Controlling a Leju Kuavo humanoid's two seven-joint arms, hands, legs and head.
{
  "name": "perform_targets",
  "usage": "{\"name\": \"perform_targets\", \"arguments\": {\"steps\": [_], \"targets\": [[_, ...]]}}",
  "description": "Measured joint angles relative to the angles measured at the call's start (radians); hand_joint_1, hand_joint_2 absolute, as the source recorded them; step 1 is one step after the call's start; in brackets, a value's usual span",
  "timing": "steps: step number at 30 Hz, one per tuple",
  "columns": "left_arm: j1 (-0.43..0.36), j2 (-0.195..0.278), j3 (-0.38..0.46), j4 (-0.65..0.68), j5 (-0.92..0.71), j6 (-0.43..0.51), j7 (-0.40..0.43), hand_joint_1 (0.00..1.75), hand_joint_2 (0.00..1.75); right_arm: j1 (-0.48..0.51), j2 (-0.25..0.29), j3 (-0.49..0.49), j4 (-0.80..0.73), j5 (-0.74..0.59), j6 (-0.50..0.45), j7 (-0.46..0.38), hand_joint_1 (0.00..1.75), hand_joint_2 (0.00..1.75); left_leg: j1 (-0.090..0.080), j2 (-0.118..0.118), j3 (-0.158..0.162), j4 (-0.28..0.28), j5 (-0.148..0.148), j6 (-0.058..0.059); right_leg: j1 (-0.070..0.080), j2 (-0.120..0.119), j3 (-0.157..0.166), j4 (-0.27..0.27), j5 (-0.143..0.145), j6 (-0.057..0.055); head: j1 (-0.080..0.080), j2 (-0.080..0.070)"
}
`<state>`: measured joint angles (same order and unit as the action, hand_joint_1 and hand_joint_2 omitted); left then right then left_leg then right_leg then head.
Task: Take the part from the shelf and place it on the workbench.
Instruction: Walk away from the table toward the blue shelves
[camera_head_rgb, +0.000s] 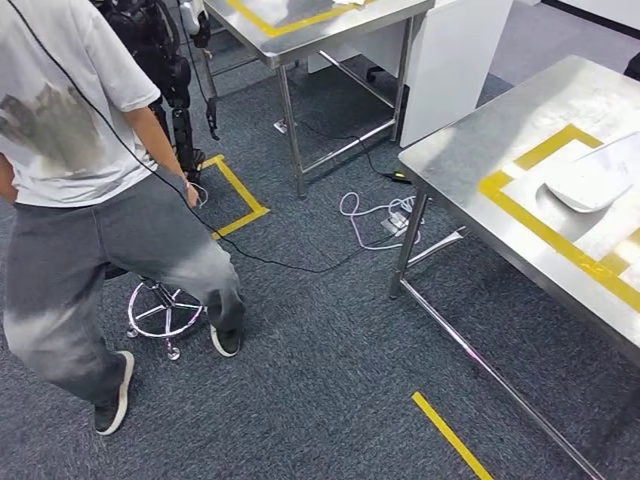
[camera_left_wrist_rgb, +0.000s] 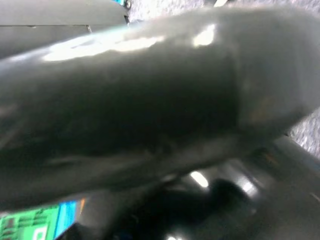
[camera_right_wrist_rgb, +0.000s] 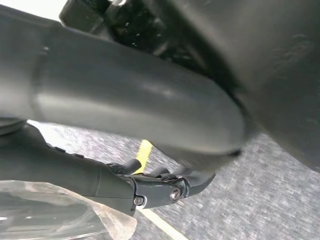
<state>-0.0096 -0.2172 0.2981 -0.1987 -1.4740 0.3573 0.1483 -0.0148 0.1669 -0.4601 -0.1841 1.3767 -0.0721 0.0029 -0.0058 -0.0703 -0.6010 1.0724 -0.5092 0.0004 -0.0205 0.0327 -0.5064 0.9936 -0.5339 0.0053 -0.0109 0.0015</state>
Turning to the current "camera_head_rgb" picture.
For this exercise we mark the person's hand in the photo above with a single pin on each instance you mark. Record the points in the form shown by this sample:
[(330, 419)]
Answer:
[(193, 195)]

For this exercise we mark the white car body panel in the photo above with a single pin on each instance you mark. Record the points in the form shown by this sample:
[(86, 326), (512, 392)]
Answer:
[(595, 172)]

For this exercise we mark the person's forearm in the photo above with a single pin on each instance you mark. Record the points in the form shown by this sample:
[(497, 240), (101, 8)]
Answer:
[(155, 146)]

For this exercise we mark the stainless steel workbench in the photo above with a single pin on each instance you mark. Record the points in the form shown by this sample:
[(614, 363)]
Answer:
[(350, 26), (475, 132)]

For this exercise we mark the black round stool chrome base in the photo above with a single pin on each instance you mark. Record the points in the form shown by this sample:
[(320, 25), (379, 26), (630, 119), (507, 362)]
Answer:
[(167, 311)]

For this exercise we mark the black humanoid robot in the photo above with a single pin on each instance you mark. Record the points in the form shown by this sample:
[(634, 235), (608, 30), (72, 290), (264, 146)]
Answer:
[(150, 46)]

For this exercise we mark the person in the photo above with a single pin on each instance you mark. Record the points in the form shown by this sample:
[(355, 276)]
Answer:
[(75, 232)]

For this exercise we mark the yellow tape rectangle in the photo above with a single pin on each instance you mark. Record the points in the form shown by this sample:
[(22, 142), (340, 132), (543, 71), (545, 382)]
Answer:
[(270, 28)]

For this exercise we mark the floor power socket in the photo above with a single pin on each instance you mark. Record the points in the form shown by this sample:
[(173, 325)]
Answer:
[(398, 223)]

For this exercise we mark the white cabinet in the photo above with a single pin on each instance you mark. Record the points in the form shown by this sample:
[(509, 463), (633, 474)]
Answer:
[(450, 66)]

